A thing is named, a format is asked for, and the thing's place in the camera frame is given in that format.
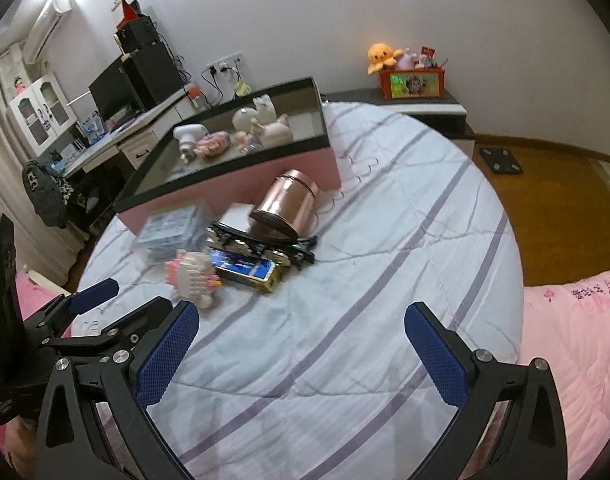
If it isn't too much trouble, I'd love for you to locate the white desk with drawers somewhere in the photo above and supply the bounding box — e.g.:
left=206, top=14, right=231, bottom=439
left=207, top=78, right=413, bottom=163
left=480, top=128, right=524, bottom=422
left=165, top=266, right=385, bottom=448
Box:
left=60, top=87, right=196, bottom=181

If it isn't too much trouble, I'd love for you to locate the orange octopus plush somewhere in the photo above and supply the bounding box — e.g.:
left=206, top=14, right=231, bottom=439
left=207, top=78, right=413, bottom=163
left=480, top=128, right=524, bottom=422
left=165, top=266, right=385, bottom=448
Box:
left=367, top=42, right=404, bottom=76

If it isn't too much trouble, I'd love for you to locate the pale pig figurine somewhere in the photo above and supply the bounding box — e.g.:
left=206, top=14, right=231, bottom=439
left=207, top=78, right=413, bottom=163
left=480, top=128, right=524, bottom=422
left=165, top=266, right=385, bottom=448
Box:
left=257, top=114, right=292, bottom=147

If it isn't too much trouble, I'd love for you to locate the pink floral quilt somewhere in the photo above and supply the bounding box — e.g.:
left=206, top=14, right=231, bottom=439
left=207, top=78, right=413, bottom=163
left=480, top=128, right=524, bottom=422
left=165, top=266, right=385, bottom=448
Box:
left=500, top=267, right=610, bottom=480

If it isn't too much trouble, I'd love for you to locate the black speaker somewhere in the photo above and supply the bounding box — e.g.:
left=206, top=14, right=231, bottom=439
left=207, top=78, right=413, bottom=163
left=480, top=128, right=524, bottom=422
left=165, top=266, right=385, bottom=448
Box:
left=117, top=16, right=160, bottom=53

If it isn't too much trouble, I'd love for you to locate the white air conditioner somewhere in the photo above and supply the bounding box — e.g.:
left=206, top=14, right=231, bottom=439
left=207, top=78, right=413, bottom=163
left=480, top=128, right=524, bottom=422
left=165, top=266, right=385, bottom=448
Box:
left=22, top=0, right=73, bottom=65

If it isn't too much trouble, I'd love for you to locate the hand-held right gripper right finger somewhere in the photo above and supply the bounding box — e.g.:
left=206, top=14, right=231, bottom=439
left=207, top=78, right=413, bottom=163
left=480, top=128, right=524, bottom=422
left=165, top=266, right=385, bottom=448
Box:
left=404, top=301, right=570, bottom=480

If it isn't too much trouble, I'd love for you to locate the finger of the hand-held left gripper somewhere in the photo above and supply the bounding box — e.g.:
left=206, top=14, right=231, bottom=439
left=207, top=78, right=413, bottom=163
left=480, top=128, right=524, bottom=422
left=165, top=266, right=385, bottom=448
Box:
left=45, top=296, right=174, bottom=359
left=20, top=278, right=120, bottom=346

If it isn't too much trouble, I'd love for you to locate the clear bottle red cap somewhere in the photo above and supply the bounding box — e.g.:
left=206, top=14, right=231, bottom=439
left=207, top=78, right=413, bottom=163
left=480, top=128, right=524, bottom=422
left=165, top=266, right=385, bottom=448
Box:
left=187, top=85, right=210, bottom=111

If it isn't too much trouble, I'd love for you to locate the white curtain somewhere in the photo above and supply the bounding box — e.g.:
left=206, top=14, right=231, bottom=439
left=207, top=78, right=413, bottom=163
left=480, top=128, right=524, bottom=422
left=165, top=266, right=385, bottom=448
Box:
left=0, top=55, right=50, bottom=261

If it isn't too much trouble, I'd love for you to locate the pink white block figure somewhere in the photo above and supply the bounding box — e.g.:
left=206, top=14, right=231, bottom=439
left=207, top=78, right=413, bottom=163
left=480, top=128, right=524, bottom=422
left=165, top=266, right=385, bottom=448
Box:
left=165, top=249, right=222, bottom=309

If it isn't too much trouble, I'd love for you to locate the red toy box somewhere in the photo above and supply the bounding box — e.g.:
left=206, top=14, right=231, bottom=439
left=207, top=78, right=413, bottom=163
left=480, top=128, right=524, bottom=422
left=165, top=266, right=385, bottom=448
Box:
left=379, top=66, right=446, bottom=101

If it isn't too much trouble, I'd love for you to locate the black patterned jacket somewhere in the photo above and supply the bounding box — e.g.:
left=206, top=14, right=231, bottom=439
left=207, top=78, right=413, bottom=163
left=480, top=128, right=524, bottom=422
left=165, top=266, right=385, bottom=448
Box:
left=22, top=158, right=70, bottom=231

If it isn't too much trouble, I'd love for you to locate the white wall socket strip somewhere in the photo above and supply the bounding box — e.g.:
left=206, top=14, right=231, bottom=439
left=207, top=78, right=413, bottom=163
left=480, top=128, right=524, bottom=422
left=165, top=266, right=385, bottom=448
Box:
left=206, top=51, right=246, bottom=75

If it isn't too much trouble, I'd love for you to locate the bag of pink blocks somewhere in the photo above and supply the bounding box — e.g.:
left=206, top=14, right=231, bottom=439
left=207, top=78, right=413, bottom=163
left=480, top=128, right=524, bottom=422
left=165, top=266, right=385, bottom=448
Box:
left=197, top=131, right=232, bottom=160

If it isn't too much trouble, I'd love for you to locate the clear plastic box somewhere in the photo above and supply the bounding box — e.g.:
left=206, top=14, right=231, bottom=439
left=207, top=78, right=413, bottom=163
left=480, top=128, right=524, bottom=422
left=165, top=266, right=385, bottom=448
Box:
left=135, top=202, right=213, bottom=263

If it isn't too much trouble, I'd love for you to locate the blue white desk box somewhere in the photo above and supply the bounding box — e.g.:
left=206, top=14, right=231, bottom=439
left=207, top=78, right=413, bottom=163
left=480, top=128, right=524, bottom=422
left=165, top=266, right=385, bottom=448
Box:
left=77, top=115, right=106, bottom=143

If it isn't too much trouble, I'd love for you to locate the pink box with black rim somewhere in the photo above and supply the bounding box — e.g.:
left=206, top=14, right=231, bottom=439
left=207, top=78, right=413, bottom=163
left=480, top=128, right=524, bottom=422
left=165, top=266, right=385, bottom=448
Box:
left=113, top=76, right=343, bottom=237

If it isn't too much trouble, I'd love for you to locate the white glass-door cabinet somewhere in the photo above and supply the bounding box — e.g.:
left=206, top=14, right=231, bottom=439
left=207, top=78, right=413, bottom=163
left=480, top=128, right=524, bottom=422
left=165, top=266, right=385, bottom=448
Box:
left=9, top=72, right=78, bottom=158

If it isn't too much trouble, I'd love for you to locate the small white box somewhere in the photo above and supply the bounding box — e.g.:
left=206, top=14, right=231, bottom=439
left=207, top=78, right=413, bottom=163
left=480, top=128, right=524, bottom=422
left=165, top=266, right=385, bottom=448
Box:
left=219, top=202, right=258, bottom=233

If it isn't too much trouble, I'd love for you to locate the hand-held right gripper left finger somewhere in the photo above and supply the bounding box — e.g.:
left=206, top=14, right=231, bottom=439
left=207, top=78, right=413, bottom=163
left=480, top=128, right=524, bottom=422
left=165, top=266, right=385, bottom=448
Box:
left=35, top=300, right=202, bottom=480

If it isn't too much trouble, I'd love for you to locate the black computer tower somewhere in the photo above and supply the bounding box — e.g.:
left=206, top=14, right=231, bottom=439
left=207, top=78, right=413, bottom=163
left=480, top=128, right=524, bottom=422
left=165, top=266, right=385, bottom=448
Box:
left=122, top=40, right=186, bottom=111

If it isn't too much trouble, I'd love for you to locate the black floor scale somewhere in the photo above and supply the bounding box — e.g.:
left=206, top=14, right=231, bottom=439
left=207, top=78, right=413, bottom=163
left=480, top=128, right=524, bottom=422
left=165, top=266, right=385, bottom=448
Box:
left=480, top=146, right=524, bottom=176

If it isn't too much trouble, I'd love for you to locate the white nail lamp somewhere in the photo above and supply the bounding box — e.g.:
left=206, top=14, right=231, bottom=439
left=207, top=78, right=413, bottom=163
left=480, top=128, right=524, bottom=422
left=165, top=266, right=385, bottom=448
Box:
left=173, top=123, right=210, bottom=163

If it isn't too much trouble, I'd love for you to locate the small pale figurine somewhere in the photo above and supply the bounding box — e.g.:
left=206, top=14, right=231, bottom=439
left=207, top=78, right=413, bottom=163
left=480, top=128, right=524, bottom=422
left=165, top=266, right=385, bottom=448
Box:
left=235, top=130, right=266, bottom=153

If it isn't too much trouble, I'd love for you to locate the blue gold box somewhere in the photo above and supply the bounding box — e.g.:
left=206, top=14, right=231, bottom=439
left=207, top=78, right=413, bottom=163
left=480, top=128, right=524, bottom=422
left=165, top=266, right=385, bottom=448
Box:
left=207, top=246, right=280, bottom=293

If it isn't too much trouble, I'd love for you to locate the black computer monitor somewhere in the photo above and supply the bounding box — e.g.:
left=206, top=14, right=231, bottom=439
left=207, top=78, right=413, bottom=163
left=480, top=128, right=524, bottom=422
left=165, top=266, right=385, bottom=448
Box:
left=88, top=55, right=136, bottom=121

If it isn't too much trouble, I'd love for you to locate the rose gold canister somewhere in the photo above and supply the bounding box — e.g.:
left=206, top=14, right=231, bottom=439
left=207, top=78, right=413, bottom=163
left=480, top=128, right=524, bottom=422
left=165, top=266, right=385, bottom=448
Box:
left=248, top=169, right=322, bottom=241

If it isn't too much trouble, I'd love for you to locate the white cat figurine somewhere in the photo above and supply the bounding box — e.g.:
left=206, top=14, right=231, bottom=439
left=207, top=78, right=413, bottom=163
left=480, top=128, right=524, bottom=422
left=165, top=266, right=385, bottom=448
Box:
left=232, top=95, right=276, bottom=133

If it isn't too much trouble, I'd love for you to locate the red triangular ornament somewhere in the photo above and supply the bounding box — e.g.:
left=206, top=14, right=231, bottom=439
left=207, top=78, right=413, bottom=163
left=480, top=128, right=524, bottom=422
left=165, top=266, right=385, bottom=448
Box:
left=116, top=0, right=140, bottom=28

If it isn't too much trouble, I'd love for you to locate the white striped quilt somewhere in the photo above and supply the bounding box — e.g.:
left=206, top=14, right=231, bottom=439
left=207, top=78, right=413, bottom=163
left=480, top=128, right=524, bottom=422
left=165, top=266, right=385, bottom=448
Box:
left=70, top=101, right=526, bottom=480

